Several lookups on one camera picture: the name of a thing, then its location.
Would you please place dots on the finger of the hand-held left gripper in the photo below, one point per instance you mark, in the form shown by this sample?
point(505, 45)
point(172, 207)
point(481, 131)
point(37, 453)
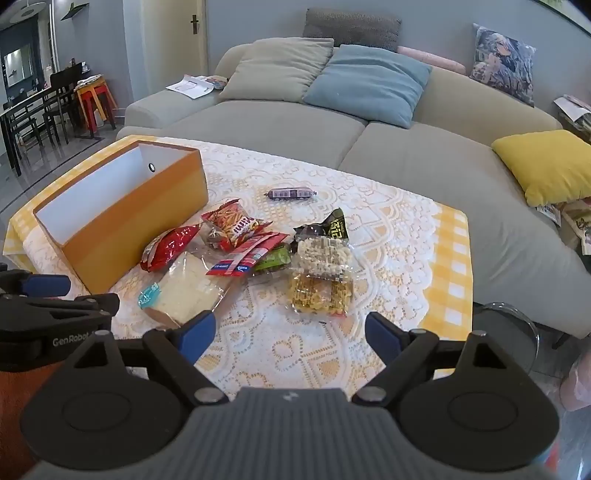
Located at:
point(55, 310)
point(48, 286)

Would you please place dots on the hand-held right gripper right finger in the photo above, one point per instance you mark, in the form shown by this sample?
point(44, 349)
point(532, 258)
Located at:
point(382, 334)

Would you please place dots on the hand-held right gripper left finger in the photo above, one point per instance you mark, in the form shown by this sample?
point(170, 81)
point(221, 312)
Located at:
point(199, 334)

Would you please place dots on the sandwich bread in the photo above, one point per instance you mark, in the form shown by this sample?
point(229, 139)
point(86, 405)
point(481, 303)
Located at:
point(189, 290)

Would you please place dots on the clear pack of yellow noodles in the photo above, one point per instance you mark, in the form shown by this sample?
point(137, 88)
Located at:
point(318, 293)

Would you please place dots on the red white sachet strip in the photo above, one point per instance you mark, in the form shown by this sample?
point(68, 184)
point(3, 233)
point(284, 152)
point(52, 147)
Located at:
point(244, 259)

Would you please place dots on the red snack packet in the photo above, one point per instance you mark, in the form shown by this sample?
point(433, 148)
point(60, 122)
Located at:
point(168, 247)

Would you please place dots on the brown pastry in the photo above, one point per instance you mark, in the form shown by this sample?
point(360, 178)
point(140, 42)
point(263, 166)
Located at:
point(213, 236)

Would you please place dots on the clear pack of white twists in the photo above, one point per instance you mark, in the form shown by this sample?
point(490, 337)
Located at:
point(323, 254)

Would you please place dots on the orange cardboard box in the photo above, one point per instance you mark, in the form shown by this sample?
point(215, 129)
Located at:
point(138, 217)

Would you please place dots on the red yellow chips packet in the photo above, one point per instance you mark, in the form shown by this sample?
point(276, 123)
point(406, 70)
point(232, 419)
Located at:
point(235, 221)

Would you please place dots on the black green snack packet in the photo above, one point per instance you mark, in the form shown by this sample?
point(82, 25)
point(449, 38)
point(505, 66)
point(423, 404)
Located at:
point(334, 224)

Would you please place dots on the dark brown shiny snack packet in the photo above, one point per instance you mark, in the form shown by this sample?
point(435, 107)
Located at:
point(307, 230)

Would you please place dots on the purple sausage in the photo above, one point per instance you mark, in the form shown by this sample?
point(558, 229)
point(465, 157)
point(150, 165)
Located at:
point(291, 194)

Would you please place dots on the orange rug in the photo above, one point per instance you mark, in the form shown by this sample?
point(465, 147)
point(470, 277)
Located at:
point(18, 415)

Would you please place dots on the white lace tablecloth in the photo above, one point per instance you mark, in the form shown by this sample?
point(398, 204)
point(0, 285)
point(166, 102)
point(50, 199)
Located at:
point(286, 350)

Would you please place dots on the lace and yellow tablecloth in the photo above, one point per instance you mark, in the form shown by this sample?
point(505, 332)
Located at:
point(455, 258)

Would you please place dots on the black dining chair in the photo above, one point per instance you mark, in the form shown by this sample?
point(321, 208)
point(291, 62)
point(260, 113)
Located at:
point(21, 122)
point(64, 85)

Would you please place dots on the pink plastic object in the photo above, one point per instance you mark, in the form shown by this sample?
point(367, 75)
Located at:
point(577, 385)

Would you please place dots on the yellow stool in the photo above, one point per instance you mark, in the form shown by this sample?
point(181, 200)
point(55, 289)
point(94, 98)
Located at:
point(90, 87)

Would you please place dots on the folded cloth on stool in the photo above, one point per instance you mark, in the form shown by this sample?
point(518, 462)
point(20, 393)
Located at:
point(90, 81)

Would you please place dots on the pile of printed papers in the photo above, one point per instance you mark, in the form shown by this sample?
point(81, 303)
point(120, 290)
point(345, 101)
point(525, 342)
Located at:
point(572, 219)

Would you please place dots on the grey-beige sofa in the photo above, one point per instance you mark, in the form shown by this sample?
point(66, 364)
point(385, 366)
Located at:
point(286, 124)

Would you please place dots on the yellow cushion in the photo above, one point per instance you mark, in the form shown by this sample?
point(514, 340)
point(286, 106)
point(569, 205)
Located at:
point(549, 164)

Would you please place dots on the white paper sheets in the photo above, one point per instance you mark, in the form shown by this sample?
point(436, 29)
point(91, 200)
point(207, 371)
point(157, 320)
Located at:
point(187, 86)

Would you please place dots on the blue cushion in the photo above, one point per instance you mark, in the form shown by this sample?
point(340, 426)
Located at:
point(369, 85)

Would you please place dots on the colourful booklet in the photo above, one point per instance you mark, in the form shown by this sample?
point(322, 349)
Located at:
point(216, 82)

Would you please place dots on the white pendant lamp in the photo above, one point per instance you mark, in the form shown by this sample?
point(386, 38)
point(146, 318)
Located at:
point(27, 11)

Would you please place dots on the beige cushion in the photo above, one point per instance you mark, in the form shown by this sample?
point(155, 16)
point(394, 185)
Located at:
point(277, 69)

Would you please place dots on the cream door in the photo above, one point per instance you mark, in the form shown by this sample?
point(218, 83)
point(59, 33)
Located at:
point(194, 50)

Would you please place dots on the pink bolster cushion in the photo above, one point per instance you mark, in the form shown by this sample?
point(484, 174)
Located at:
point(434, 59)

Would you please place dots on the stack of magazines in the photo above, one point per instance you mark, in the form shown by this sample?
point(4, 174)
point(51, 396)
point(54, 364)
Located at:
point(575, 113)

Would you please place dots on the cartoon print cushion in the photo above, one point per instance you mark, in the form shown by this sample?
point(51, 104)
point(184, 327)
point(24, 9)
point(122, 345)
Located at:
point(503, 64)

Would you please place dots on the grey checkered cushion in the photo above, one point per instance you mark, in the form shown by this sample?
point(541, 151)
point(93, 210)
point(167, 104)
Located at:
point(353, 27)

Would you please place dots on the wall mirror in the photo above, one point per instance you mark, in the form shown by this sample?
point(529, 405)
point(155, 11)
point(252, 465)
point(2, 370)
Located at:
point(18, 67)

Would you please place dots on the dark wall shelf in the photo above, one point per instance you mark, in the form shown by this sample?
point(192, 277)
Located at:
point(74, 10)

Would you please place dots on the large framed wall picture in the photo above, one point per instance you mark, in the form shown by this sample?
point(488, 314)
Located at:
point(565, 9)

